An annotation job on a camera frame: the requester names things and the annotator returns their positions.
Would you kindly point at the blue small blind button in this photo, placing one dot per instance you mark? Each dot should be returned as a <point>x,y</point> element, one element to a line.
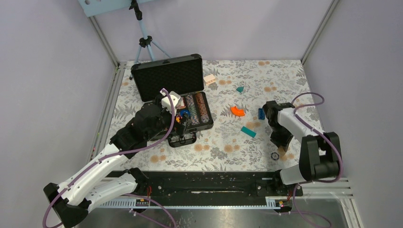
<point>184,111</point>

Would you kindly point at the blue tan poker chip row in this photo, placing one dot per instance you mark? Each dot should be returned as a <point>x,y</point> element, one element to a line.
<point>192,109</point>

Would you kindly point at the light blue tripod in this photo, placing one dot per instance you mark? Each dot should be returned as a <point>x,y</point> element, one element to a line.
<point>146,41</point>

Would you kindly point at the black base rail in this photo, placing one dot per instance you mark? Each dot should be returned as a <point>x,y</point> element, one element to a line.
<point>212,188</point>

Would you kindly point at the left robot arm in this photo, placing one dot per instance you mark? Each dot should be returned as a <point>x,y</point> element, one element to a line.
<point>73,199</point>

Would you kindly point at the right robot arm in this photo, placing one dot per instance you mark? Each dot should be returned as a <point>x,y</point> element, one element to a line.
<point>319,157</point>

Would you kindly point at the teal rectangular block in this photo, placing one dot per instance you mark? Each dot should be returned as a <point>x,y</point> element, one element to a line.
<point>248,132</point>

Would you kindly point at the orange black poker chip row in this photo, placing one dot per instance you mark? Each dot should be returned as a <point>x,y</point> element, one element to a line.
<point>202,108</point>

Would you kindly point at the black poker chip case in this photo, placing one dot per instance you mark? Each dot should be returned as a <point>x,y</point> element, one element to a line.
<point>166,83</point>

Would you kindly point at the orange curved block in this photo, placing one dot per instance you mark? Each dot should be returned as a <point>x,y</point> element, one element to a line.
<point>237,112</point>

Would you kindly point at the teal triangular block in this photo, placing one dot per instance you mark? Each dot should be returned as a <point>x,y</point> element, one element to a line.
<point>240,89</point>

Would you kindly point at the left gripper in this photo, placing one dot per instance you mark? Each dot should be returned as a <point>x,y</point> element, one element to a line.
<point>182,127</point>

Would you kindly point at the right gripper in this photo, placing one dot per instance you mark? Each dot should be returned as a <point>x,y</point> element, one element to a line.
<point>284,142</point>

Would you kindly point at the beige toy block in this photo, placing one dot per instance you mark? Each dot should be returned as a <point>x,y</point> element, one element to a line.
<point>209,79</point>

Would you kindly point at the blue rectangular block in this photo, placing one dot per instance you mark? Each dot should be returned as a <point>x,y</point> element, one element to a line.
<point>261,114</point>

